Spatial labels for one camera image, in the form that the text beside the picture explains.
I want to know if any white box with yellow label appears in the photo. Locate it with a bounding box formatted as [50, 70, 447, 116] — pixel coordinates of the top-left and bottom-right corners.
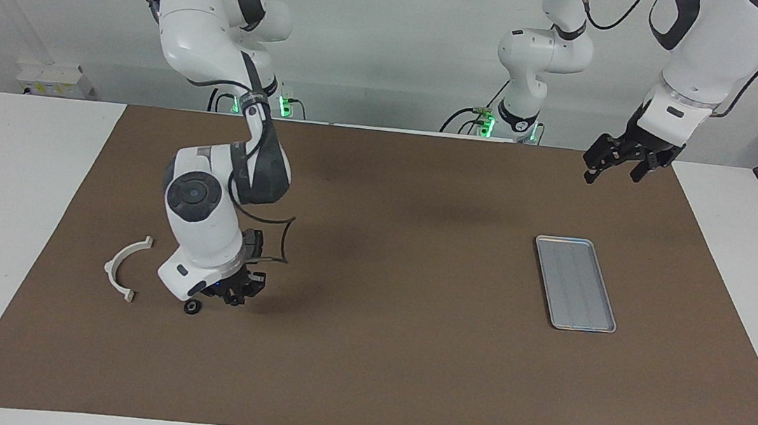
[15, 59, 95, 103]

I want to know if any black left base cable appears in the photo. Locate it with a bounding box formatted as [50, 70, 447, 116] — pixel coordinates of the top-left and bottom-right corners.
[439, 71, 511, 141]

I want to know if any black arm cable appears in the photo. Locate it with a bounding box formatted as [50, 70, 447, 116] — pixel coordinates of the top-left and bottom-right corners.
[219, 50, 315, 266]
[570, 0, 758, 123]

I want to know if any black right base cable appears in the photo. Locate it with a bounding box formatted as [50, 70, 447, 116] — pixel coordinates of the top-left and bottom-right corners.
[208, 86, 235, 115]

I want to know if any dark grey rectangular brake pad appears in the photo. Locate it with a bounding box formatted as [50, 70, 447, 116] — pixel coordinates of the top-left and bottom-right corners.
[242, 228, 266, 264]

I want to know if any brown table mat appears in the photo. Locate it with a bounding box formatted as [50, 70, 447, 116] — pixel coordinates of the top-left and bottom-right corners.
[0, 88, 758, 425]

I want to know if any silver metal tray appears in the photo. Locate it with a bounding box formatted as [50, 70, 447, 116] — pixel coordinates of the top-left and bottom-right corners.
[525, 233, 626, 336]

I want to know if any white curved plastic bracket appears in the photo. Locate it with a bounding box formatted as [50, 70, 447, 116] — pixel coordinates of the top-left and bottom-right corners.
[100, 231, 156, 306]

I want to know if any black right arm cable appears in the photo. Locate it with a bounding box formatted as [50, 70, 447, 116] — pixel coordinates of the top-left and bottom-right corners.
[219, 50, 315, 266]

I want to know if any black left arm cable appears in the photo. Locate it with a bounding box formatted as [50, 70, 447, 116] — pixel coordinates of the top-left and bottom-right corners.
[570, 0, 758, 123]

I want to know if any black base cable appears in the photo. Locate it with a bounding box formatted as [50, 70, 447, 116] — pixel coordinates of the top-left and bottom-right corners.
[439, 71, 511, 141]
[208, 86, 235, 115]

